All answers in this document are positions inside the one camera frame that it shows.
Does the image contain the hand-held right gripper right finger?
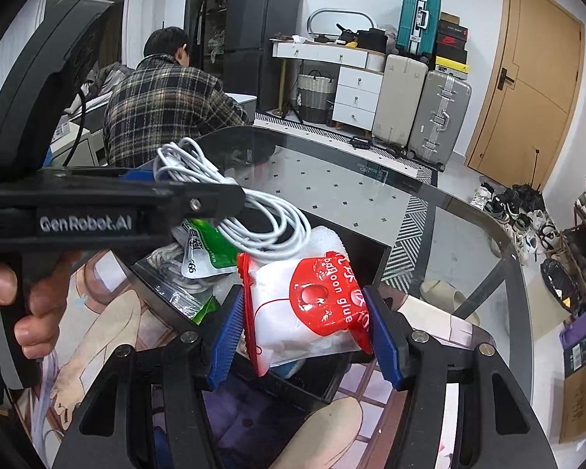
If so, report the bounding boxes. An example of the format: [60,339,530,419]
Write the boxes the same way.
[361,286,557,469]

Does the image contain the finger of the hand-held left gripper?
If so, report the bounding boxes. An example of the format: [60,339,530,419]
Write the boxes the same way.
[118,168,159,185]
[141,181,247,220]

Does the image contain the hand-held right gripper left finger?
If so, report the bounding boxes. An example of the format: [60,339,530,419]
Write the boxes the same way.
[54,293,247,469]

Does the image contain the white cable coil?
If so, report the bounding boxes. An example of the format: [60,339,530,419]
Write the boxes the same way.
[154,138,312,255]

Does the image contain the green and white packet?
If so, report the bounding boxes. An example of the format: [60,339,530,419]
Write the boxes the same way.
[173,217,245,326]

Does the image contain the bagged large white rope bundle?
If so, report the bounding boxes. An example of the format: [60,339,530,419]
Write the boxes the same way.
[132,244,216,323]

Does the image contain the black cardboard box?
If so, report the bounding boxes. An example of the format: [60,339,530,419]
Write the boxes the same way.
[127,205,392,404]

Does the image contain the red and white packet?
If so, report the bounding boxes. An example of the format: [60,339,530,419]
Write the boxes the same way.
[237,252,374,377]

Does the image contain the white foam sheet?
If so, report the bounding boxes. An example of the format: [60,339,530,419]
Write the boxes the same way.
[268,225,345,274]

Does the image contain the person's left hand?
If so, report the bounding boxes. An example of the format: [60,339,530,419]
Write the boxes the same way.
[0,249,84,362]

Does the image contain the beige slipper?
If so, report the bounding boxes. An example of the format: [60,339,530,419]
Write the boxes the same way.
[419,278,482,326]

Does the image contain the printed table mat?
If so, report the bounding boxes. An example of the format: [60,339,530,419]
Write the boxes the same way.
[29,249,499,469]

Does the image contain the wicker basket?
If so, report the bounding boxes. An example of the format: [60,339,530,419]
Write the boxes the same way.
[297,72,338,124]

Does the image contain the row of shoes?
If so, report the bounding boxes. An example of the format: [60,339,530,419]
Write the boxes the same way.
[469,181,562,265]

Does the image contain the dark display cabinet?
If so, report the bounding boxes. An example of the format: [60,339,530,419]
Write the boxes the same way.
[186,0,235,74]

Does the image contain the black trash bag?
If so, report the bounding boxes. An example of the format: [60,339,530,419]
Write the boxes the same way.
[540,259,582,313]

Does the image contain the black refrigerator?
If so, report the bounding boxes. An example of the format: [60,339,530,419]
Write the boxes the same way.
[223,0,304,113]

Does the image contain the white dresser desk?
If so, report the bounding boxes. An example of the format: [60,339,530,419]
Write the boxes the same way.
[271,39,386,132]

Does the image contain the dark green box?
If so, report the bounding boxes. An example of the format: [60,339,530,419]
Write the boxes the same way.
[564,342,586,382]

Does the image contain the purple bag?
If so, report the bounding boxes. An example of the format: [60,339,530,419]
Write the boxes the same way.
[559,303,586,353]

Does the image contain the black umbrella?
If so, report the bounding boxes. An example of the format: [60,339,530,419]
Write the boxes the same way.
[510,147,548,211]

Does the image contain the open cardboard box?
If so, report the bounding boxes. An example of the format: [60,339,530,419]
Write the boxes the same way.
[559,347,586,443]

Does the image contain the oval mirror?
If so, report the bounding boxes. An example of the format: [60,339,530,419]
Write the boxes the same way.
[307,8,377,40]

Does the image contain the beige suitcase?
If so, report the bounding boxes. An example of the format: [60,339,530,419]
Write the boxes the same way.
[371,54,429,145]

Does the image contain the silver suitcase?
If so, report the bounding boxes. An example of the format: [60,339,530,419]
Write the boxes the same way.
[407,69,472,166]

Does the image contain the teal suitcase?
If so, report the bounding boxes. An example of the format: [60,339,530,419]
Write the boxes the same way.
[398,0,441,57]

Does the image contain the wooden door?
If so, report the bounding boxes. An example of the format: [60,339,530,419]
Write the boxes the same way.
[464,0,586,191]

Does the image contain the stack of shoe boxes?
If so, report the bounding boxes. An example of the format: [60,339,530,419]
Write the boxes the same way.
[434,12,470,74]

